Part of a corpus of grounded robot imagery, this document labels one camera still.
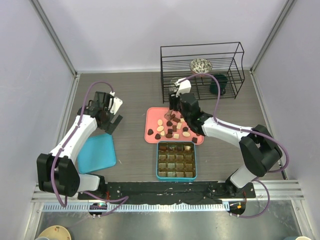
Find patterned ceramic bowl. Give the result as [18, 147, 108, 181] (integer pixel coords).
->
[189, 58, 213, 74]

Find dark green mug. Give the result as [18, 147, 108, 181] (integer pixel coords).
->
[209, 74, 228, 96]

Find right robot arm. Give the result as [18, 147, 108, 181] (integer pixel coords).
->
[169, 91, 283, 198]

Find stainless steel tongs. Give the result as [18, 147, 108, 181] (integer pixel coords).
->
[164, 109, 177, 121]

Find blue tin lid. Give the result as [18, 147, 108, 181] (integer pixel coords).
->
[77, 133, 117, 174]

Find gold plastic chocolate insert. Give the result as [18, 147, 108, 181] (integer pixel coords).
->
[158, 142, 196, 179]

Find pink tray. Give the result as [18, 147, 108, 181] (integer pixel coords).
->
[144, 107, 204, 145]

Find white cable duct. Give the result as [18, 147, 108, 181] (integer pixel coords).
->
[42, 201, 230, 213]

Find black wire rack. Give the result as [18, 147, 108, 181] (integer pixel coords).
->
[160, 41, 246, 102]

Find blue chocolate tin box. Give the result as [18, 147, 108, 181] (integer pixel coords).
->
[155, 140, 198, 181]

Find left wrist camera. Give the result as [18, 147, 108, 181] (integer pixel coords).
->
[108, 91, 123, 115]

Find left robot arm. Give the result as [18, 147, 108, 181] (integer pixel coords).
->
[36, 91, 123, 200]

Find striped ceramic cup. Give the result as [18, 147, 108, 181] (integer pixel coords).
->
[169, 77, 180, 92]

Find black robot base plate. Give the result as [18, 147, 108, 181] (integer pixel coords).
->
[93, 181, 256, 205]

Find beige plate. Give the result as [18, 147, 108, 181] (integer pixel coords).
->
[36, 225, 72, 240]

